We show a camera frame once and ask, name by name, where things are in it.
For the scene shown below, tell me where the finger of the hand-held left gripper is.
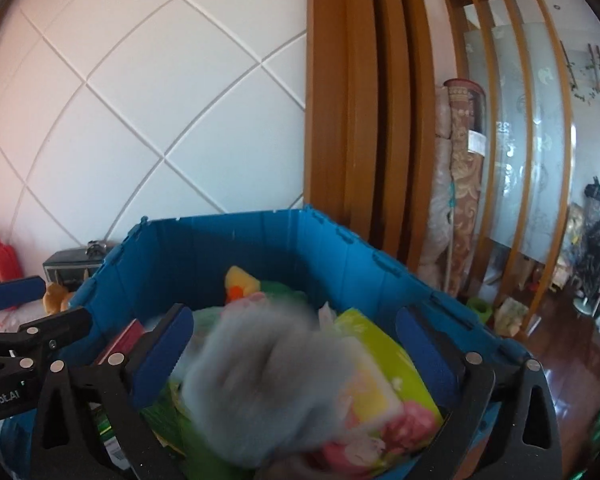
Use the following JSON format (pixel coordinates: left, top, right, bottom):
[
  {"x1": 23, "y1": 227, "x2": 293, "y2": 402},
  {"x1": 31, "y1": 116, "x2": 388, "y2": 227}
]
[
  {"x1": 0, "y1": 306, "x2": 93, "y2": 376},
  {"x1": 0, "y1": 276, "x2": 47, "y2": 311}
]

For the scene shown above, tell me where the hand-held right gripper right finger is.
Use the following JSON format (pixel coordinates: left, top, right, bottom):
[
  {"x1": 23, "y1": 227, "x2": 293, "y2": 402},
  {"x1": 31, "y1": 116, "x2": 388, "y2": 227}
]
[{"x1": 396, "y1": 302, "x2": 563, "y2": 480}]

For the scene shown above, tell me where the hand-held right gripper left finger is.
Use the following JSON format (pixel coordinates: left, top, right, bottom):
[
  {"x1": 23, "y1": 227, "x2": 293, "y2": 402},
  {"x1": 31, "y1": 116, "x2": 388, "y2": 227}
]
[{"x1": 30, "y1": 304, "x2": 196, "y2": 480}]

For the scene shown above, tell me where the brown teddy bear plush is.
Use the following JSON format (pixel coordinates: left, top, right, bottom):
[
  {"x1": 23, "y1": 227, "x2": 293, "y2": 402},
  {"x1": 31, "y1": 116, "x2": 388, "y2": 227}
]
[{"x1": 42, "y1": 282, "x2": 88, "y2": 316}]

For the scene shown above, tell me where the long pink box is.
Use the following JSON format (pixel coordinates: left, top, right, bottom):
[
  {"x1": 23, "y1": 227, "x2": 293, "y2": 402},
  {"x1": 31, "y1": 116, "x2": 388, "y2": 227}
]
[{"x1": 95, "y1": 319, "x2": 146, "y2": 366}]

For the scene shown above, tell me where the pink green wet wipes pack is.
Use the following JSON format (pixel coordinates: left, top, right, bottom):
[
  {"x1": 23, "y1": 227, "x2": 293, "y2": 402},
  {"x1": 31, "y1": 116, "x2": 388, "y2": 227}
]
[{"x1": 300, "y1": 307, "x2": 446, "y2": 476}]

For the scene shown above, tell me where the grey elephant plush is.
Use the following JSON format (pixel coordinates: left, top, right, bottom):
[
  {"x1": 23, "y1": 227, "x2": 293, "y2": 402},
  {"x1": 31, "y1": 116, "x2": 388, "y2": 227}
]
[{"x1": 182, "y1": 302, "x2": 361, "y2": 466}]

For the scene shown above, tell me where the yellow orange plush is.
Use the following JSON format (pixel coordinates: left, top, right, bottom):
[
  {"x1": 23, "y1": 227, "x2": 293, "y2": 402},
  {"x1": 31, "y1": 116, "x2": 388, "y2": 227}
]
[{"x1": 224, "y1": 265, "x2": 308, "y2": 307}]

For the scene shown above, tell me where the blue plastic storage crate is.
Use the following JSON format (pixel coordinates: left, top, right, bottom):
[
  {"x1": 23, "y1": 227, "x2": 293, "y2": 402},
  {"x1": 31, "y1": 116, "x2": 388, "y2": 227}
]
[{"x1": 0, "y1": 205, "x2": 536, "y2": 480}]

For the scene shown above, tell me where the dark green gift bag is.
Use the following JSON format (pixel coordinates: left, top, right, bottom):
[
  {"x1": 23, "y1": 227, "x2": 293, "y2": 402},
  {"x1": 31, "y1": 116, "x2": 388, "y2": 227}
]
[{"x1": 42, "y1": 245, "x2": 118, "y2": 286}]

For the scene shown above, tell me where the green rolled mat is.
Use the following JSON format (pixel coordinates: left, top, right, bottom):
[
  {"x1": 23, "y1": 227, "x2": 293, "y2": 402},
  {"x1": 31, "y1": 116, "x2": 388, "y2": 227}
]
[{"x1": 467, "y1": 297, "x2": 493, "y2": 323}]

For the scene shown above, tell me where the white printed plastic bag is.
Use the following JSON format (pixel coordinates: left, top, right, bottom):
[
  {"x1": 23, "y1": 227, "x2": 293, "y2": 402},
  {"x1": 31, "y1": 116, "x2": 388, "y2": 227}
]
[{"x1": 495, "y1": 297, "x2": 528, "y2": 338}]

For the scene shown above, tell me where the pink rolled quilt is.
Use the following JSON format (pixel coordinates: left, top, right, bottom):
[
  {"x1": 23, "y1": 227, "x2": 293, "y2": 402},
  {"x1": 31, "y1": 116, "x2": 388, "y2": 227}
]
[{"x1": 420, "y1": 87, "x2": 453, "y2": 286}]

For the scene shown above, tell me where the patterned rolled carpet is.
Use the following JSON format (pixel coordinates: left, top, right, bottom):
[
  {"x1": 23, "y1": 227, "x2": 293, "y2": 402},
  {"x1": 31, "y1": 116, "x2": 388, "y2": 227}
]
[{"x1": 442, "y1": 78, "x2": 488, "y2": 296}]

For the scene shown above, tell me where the wooden slat glass partition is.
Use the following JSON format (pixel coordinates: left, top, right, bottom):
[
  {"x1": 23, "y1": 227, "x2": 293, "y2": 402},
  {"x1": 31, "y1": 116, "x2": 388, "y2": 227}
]
[{"x1": 440, "y1": 0, "x2": 581, "y2": 331}]

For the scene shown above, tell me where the wooden door frame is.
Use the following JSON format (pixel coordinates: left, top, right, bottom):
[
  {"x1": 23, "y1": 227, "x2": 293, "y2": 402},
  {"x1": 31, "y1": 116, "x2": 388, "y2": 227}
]
[{"x1": 304, "y1": 0, "x2": 438, "y2": 271}]

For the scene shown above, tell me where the wall vine decoration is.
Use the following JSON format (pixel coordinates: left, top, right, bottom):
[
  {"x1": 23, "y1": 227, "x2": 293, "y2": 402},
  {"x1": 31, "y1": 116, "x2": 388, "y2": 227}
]
[{"x1": 560, "y1": 40, "x2": 600, "y2": 106}]

